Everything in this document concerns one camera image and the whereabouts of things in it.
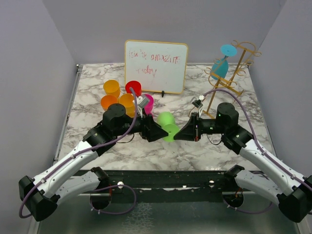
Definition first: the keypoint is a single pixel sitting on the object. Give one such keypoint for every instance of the orange wine glass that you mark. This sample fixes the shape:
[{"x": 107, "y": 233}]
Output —
[{"x": 108, "y": 100}]

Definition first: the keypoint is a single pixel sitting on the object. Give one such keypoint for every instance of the red wine glass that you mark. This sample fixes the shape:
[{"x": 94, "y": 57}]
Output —
[{"x": 135, "y": 85}]

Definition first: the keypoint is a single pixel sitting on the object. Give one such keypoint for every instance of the pink wine glass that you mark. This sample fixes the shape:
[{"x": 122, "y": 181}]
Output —
[{"x": 150, "y": 105}]

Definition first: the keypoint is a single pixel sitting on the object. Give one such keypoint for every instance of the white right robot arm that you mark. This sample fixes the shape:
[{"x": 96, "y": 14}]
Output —
[{"x": 290, "y": 190}]

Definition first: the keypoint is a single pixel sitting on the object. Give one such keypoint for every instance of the yellow wine glass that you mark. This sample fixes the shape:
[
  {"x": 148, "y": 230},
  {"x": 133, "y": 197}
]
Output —
[
  {"x": 127, "y": 100},
  {"x": 112, "y": 87}
]

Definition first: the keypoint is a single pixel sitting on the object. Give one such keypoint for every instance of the teal wine glass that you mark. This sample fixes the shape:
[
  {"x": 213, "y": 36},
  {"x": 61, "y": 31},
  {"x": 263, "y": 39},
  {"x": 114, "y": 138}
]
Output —
[{"x": 220, "y": 67}]

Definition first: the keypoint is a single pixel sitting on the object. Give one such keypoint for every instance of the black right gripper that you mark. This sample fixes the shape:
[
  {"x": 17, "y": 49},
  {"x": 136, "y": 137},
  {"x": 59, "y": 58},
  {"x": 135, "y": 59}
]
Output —
[{"x": 190, "y": 132}]

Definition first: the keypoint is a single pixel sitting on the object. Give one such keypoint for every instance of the aluminium left side rail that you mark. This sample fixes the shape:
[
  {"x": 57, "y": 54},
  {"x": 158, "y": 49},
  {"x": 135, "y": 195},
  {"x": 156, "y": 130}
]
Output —
[{"x": 68, "y": 110}]

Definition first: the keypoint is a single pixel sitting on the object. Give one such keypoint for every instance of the gold wire glass rack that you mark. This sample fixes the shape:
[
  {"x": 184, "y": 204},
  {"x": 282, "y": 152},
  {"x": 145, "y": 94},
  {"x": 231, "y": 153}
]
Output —
[{"x": 236, "y": 79}]

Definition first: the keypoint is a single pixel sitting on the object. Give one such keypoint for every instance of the green wine glass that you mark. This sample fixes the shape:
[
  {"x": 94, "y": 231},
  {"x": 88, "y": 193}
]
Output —
[{"x": 167, "y": 122}]

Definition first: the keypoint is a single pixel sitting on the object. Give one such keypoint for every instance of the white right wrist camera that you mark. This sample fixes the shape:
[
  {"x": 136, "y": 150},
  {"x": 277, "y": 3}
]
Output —
[{"x": 198, "y": 103}]

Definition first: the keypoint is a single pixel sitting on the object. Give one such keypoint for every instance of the yellow framed whiteboard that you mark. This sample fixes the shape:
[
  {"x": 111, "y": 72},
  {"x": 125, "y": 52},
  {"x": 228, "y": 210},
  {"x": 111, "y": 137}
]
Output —
[{"x": 157, "y": 66}]

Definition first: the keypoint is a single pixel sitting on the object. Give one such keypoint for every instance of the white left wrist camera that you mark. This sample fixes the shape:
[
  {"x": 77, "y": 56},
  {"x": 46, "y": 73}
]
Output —
[{"x": 141, "y": 101}]

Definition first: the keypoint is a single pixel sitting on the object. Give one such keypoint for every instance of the black front mounting rail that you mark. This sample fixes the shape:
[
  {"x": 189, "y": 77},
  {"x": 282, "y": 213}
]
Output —
[{"x": 166, "y": 186}]

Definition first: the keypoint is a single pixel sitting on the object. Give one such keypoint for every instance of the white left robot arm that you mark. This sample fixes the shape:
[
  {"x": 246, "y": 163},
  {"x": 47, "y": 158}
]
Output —
[{"x": 41, "y": 194}]

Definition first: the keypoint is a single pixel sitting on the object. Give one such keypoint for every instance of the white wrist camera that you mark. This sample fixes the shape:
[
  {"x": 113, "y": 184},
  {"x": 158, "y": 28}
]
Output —
[
  {"x": 141, "y": 101},
  {"x": 198, "y": 103}
]

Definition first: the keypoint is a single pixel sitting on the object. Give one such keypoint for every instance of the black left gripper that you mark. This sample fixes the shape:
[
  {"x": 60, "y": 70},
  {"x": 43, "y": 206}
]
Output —
[{"x": 150, "y": 130}]

